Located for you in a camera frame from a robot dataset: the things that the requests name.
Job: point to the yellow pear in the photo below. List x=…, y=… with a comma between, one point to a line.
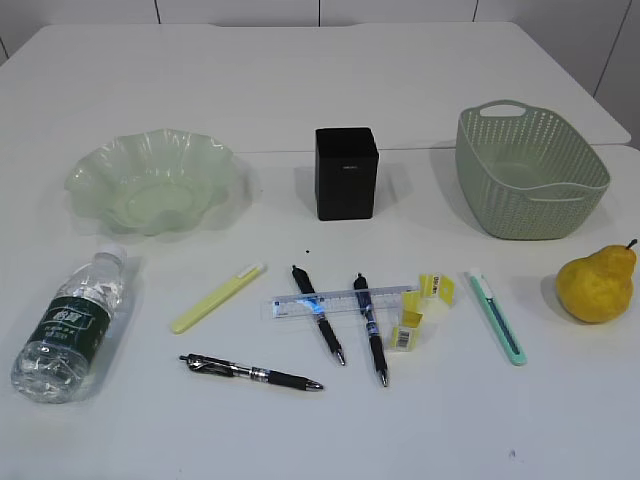
x=598, y=288

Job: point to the green utility knife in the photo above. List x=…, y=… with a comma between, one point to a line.
x=497, y=319

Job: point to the clear plastic ruler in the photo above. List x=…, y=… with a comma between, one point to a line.
x=333, y=302

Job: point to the black gel pen right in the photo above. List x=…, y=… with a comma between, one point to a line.
x=366, y=308

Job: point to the black gel pen left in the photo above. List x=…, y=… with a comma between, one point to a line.
x=224, y=368

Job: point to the black gel pen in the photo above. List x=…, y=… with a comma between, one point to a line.
x=224, y=368
x=366, y=308
x=304, y=284

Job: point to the green wavy glass plate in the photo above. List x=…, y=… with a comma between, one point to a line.
x=154, y=182

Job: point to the yellow utility knife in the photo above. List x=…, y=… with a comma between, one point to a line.
x=216, y=298

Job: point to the clear water bottle green label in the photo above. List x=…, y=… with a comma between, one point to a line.
x=55, y=360

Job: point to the black gel pen middle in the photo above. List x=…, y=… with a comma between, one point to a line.
x=304, y=284

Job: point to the green woven plastic basket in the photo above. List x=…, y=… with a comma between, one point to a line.
x=527, y=177

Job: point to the black square pen holder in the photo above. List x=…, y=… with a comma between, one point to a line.
x=346, y=163

